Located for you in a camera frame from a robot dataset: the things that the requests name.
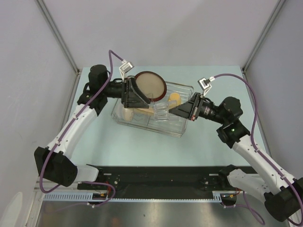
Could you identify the yellow mug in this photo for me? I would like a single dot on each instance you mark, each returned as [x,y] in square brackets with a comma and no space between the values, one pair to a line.
[174,100]

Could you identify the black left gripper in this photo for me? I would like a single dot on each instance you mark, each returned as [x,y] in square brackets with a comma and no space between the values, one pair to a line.
[132,98]

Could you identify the red rimmed beige plate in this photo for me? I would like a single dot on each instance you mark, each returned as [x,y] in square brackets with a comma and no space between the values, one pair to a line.
[152,85]

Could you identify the beige bird pattern plate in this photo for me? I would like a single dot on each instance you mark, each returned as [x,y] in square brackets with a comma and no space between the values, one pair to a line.
[145,111]

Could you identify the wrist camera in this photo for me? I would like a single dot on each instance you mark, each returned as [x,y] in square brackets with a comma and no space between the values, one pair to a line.
[125,67]
[205,85]

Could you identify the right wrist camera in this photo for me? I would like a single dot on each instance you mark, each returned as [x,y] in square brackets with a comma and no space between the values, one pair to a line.
[205,85]

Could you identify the white slotted cable duct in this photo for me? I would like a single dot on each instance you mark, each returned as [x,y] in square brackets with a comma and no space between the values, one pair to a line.
[96,197]

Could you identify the metal wire dish rack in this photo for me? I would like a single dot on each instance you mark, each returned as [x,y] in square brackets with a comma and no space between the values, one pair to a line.
[175,126]

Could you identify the clear glass cup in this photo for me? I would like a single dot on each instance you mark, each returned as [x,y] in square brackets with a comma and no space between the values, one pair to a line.
[161,111]

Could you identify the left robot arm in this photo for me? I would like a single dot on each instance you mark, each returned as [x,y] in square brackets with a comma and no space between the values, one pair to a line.
[54,162]

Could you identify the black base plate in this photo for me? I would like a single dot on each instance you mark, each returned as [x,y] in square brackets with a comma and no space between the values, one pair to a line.
[162,183]

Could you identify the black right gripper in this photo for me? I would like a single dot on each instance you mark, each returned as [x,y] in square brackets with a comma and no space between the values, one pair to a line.
[188,109]

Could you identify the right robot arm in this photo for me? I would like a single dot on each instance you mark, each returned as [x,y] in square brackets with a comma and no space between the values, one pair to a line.
[278,190]

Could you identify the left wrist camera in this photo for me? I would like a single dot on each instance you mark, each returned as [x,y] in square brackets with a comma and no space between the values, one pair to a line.
[125,67]

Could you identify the white bowl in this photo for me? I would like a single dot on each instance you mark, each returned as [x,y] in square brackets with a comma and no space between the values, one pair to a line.
[127,114]

